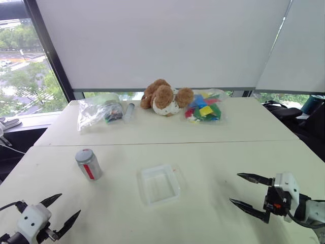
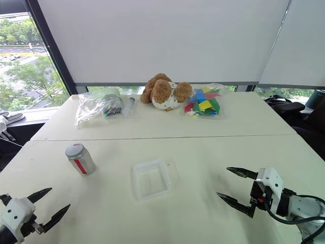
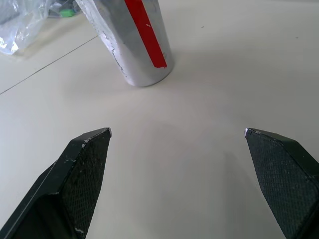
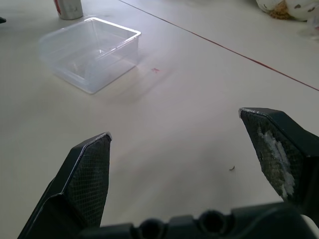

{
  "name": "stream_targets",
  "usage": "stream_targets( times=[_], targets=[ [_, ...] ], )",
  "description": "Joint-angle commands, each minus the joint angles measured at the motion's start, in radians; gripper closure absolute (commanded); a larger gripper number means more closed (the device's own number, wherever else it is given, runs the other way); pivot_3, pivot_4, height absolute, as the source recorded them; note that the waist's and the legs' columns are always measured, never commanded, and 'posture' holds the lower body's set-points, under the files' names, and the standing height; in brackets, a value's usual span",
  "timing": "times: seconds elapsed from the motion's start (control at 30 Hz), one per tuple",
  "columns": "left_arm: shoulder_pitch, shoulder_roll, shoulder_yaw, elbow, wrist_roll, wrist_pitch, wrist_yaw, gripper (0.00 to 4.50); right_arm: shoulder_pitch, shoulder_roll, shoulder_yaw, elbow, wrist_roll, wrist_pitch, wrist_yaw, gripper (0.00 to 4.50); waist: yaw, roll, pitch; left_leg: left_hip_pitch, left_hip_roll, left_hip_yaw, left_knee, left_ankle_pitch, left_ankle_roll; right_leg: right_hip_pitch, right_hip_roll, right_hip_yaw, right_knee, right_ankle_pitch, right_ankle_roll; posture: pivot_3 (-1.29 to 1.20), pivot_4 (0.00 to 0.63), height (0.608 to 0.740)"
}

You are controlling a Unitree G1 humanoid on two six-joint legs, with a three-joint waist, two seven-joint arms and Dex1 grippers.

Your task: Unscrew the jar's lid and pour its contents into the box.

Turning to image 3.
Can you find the silver cylinder with red stripe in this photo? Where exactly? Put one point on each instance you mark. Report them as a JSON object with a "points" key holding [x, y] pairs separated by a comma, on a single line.
{"points": [[139, 42]]}

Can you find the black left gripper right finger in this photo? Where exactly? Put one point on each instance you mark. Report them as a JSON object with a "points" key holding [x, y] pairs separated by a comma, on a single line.
{"points": [[284, 181]]}

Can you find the clear plastic bag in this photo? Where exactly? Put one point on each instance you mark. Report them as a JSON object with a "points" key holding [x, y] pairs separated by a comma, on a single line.
{"points": [[20, 22]]}

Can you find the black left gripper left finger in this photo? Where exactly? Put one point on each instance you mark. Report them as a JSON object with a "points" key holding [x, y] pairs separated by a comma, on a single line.
{"points": [[69, 184]]}

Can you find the small green object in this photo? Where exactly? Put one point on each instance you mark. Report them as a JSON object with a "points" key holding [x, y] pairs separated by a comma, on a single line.
{"points": [[66, 13]]}

